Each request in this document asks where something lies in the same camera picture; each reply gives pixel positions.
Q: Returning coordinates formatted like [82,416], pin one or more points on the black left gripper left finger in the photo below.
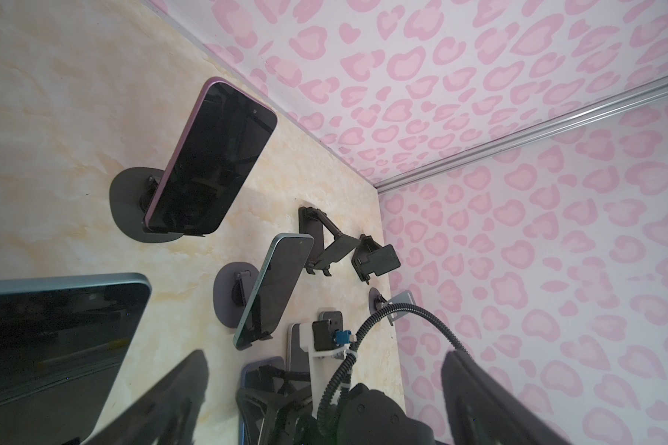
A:
[167,413]

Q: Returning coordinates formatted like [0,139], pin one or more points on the silver-edged black phone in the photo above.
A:
[277,278]

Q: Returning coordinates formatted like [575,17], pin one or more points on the black folding stand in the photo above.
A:
[372,259]
[331,245]

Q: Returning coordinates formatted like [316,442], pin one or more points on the round stand of phone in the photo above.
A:
[130,194]
[232,289]

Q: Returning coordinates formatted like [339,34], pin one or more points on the round stand of centre phone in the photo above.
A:
[232,289]

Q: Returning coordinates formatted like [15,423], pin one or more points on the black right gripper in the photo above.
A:
[368,416]

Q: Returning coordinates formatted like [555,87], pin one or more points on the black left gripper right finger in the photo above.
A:
[481,411]

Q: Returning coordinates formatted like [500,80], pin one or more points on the right corner aluminium profile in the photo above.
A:
[614,105]

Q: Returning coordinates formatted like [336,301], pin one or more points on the grey round stand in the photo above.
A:
[376,300]

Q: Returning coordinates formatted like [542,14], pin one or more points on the round stand of back phone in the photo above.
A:
[130,194]

